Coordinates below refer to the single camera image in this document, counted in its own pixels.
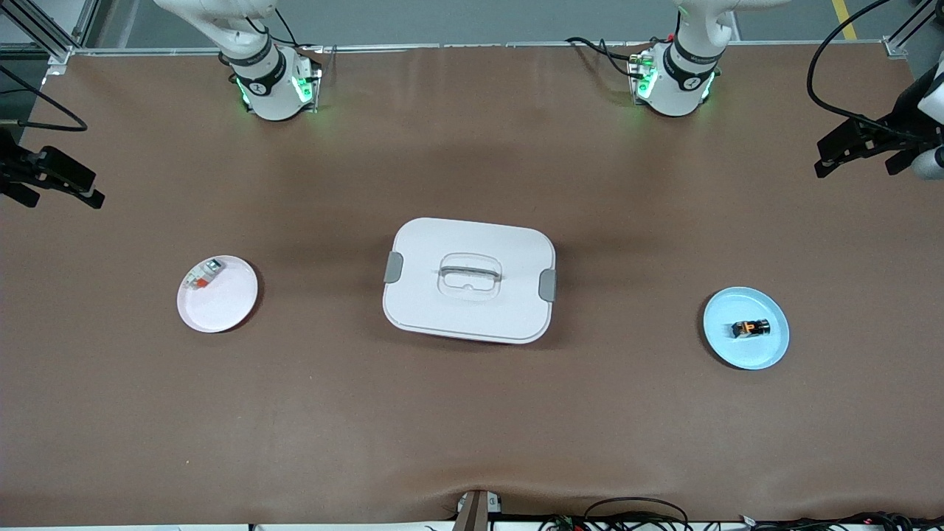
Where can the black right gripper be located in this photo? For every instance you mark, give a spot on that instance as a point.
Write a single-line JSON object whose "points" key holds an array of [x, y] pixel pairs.
{"points": [[9, 165]]}

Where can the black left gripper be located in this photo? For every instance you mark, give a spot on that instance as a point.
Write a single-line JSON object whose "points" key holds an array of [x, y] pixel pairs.
{"points": [[901, 125]]}

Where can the black orange push-button switch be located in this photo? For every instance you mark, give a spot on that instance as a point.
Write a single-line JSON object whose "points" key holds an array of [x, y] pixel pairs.
{"points": [[751, 328]]}

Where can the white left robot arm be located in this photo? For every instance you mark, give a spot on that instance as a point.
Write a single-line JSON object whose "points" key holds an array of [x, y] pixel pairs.
{"points": [[678, 88]]}

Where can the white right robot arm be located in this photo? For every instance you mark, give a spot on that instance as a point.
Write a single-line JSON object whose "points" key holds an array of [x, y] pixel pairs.
{"points": [[273, 96]]}

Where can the white circuit breaker orange lever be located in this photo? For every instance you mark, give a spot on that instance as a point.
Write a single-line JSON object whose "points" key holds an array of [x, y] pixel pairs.
{"points": [[204, 274]]}

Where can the pink round plate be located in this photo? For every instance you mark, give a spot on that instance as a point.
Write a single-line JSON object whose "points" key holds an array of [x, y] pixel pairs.
{"points": [[221, 306]]}

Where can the light blue round plate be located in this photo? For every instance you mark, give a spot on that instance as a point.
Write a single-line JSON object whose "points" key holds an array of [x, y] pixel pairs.
{"points": [[745, 350]]}

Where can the white lidded storage box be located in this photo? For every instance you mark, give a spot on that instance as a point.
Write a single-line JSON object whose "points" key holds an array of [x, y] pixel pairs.
{"points": [[472, 310]]}

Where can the aluminium frame post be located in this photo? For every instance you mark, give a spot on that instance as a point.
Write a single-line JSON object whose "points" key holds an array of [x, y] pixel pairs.
{"points": [[911, 33], [44, 29]]}

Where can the silver table edge rail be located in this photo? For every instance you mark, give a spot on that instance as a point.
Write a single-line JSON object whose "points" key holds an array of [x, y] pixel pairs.
{"points": [[472, 46]]}

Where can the brown table clamp bracket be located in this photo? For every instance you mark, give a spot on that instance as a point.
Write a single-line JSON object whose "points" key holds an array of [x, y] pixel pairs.
{"points": [[476, 512]]}

